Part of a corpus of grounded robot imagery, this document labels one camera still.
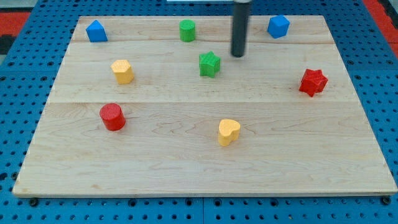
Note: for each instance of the green star block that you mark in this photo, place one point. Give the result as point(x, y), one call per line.
point(209, 64)

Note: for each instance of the yellow hexagon block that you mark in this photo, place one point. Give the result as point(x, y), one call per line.
point(123, 72)

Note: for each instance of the red star block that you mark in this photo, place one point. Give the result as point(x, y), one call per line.
point(312, 82)

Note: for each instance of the yellow heart block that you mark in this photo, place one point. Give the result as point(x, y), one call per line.
point(228, 131)

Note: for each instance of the wooden board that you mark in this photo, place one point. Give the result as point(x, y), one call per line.
point(290, 144)

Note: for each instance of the green cylinder block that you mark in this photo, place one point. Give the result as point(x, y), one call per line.
point(187, 30)

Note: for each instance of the red cylinder block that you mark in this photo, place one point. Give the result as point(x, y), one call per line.
point(112, 117)

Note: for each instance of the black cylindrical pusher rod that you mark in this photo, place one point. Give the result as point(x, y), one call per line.
point(240, 22)

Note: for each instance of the blue cube block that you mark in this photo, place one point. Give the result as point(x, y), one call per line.
point(278, 26)

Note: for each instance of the blue pentagon block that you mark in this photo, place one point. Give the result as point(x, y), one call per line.
point(96, 32)

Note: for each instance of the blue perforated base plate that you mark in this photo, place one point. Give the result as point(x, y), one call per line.
point(28, 72)

